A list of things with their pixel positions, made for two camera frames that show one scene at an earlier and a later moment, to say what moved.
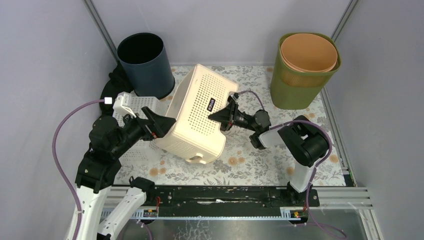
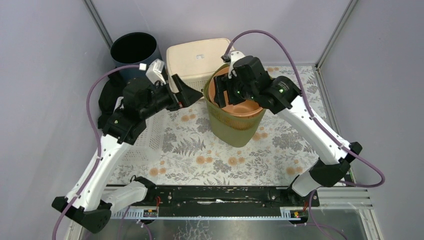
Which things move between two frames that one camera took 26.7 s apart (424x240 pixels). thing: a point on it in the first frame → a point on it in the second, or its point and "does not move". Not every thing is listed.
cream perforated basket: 200,93 → 196,63
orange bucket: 309,52 → 247,108
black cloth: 116,84 does not move
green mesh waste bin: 291,89 → 228,130
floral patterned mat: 240,163 does not move
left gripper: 149,124 → 175,94
